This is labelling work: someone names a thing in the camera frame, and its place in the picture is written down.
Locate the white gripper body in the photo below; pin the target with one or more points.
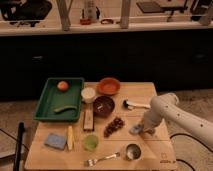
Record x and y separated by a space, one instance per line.
151 121

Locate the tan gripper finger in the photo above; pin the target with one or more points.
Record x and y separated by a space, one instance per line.
142 129
152 132

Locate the blue-grey cloth towel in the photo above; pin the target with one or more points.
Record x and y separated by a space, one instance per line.
135 129

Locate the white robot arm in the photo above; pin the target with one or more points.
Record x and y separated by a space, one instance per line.
166 106

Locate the dark maroon bowl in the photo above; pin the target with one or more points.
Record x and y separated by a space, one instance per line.
103 106

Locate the orange-red bowl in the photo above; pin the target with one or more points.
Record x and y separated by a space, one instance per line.
108 86

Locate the silver metal cup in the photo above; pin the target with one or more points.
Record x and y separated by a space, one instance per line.
132 152

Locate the purple grape bunch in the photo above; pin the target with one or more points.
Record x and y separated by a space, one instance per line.
113 126

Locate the green cup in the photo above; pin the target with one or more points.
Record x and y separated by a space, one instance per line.
90 142

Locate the wooden block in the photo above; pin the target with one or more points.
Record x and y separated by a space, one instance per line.
88 124

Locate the white cup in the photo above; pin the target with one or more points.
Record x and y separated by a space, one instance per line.
88 94

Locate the green plastic tray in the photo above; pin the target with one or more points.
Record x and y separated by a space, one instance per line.
52 98

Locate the blue sponge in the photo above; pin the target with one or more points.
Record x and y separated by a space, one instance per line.
55 141

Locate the orange peach fruit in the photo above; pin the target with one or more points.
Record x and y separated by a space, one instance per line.
62 86

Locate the small red dish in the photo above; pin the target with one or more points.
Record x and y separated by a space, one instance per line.
84 21

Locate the black stand left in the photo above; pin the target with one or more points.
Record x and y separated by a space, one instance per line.
17 158

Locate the white bottle on shelf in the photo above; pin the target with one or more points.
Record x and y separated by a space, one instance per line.
90 10

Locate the black office chair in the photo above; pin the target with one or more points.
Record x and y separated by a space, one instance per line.
29 12

